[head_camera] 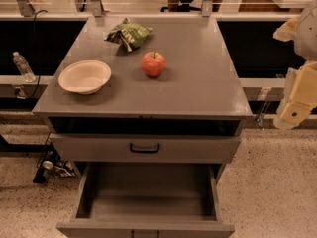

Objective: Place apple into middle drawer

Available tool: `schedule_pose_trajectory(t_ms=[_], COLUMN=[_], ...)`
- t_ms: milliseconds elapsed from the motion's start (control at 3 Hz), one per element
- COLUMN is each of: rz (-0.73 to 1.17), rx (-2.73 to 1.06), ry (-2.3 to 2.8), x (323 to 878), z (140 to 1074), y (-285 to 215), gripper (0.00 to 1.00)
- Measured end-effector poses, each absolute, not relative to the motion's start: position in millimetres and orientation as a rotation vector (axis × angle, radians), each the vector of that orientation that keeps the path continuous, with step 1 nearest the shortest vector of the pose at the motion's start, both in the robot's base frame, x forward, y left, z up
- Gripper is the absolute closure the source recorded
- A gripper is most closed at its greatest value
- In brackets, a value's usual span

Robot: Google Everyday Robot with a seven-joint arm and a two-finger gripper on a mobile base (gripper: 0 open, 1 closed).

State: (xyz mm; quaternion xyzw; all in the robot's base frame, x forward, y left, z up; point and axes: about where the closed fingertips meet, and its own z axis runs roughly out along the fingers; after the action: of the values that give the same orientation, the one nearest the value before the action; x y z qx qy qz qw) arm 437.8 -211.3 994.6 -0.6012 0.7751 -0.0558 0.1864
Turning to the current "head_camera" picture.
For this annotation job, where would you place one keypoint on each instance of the green chip bag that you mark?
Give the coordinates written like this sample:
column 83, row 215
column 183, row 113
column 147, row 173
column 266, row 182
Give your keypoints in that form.
column 130, row 35

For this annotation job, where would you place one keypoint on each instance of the grey drawer cabinet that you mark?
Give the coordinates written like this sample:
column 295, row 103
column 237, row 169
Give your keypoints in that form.
column 199, row 80

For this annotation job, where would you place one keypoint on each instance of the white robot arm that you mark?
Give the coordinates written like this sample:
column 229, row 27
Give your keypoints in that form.
column 305, row 42

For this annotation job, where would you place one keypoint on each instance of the white paper bowl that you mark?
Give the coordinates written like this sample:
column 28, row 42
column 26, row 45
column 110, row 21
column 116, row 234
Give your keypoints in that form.
column 85, row 77

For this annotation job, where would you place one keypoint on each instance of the black drawer handle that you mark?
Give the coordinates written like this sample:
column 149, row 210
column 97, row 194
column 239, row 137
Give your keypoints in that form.
column 144, row 149

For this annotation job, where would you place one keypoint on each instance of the grey middle drawer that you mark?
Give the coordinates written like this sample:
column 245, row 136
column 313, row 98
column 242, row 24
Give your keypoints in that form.
column 173, row 149

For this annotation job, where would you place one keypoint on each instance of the black device on floor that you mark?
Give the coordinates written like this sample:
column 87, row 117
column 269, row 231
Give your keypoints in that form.
column 53, row 164

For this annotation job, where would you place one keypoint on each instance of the red apple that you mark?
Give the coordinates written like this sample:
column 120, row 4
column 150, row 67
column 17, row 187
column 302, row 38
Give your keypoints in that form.
column 153, row 64

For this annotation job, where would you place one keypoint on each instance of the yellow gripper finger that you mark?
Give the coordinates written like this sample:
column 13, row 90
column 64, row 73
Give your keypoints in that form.
column 286, row 32
column 299, row 96

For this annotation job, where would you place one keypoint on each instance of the clear plastic water bottle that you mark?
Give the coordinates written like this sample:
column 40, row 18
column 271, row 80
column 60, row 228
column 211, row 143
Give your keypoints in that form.
column 23, row 67

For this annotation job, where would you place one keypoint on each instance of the grey open bottom drawer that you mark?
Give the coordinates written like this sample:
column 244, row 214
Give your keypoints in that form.
column 131, row 200

